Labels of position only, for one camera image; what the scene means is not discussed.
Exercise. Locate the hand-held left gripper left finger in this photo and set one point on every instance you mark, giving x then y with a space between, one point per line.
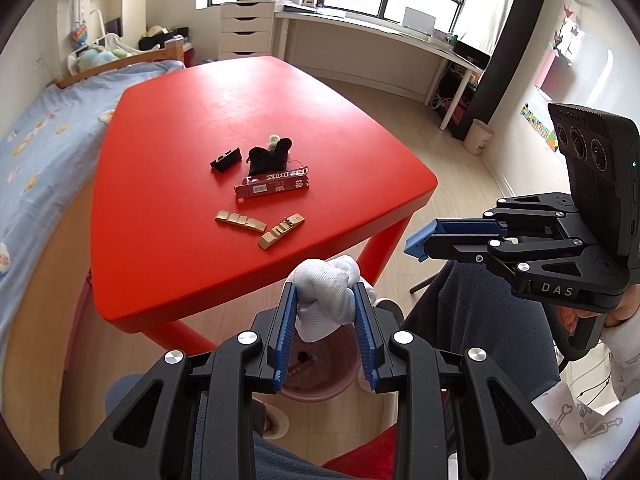
282 345

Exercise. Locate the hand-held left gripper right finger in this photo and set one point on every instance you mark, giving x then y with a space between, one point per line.
368 347

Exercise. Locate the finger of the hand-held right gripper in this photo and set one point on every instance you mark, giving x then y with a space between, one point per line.
465 227
460 250

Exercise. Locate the pink waste bin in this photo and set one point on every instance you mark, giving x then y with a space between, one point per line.
320 382

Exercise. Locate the white tissue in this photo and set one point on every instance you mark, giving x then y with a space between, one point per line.
325 290

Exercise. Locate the dark red box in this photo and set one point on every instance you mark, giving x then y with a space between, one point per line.
272 185

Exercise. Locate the black cloth scrap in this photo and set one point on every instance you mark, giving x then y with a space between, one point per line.
265 160

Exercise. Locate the small black clip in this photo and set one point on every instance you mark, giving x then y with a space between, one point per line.
226 159

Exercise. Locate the person's right forearm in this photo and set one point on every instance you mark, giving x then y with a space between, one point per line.
575 420

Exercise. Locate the person's right hand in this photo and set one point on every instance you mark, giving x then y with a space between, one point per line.
625 310

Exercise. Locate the white waste bin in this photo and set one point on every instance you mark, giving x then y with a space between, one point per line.
477 137

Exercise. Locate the red seat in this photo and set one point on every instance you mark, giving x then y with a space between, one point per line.
370 455

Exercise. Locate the tall black cabinet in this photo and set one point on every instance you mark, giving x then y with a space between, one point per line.
510 50

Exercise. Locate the white fabric screen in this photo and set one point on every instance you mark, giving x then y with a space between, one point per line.
492 5

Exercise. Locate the white desk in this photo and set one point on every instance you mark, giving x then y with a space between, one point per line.
380 27

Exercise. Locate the bed with blue sheet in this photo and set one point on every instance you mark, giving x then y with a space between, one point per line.
45 360

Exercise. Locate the red table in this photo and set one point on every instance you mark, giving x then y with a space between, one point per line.
200 110

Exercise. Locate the white drawer unit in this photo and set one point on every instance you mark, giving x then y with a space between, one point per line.
246 30

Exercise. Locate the black storage box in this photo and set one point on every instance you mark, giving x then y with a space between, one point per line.
165 40

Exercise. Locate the straw hat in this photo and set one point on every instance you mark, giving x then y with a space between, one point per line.
155 31

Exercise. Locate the pale plush toy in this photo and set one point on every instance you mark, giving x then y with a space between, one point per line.
95 56

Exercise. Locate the rainbow pendant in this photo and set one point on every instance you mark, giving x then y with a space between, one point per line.
81 34

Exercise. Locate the colourful wall poster strip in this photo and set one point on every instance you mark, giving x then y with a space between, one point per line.
537 127

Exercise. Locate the pink wall paper sheet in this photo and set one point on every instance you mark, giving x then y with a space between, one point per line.
546 70

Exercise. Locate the white crib rail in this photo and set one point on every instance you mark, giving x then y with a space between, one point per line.
107 35

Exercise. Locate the black wall frame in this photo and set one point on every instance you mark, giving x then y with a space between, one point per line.
112 26

